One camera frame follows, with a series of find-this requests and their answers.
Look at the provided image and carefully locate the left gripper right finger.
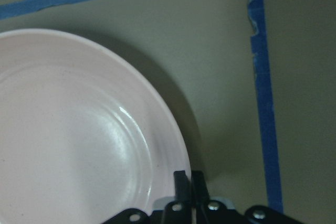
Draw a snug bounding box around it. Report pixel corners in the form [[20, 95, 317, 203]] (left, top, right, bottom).
[[191, 171, 300, 224]]

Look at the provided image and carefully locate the pink plate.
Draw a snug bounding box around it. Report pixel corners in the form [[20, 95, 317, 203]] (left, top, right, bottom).
[[1, 29, 191, 223]]

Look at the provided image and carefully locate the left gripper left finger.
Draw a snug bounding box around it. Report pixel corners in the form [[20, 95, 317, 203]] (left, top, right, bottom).
[[105, 170, 192, 224]]

